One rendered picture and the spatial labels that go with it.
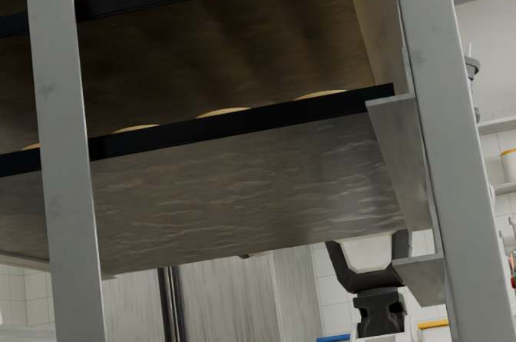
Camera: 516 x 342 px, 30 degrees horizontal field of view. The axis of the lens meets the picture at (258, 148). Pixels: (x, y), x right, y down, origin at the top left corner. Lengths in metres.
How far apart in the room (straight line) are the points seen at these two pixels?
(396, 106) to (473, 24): 6.34
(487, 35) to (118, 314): 3.13
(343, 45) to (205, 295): 5.45
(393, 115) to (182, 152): 0.13
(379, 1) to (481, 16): 6.26
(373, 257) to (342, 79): 1.91
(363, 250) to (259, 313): 3.33
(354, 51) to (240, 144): 0.18
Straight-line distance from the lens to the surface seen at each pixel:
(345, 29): 0.70
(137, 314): 6.36
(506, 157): 6.41
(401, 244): 2.74
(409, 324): 2.72
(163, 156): 0.61
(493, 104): 6.74
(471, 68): 2.78
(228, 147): 0.61
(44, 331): 1.06
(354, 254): 2.72
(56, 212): 0.58
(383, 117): 0.58
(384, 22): 0.69
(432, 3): 0.56
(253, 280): 6.03
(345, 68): 0.79
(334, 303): 6.81
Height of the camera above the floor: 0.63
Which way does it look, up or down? 13 degrees up
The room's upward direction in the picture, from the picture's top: 8 degrees counter-clockwise
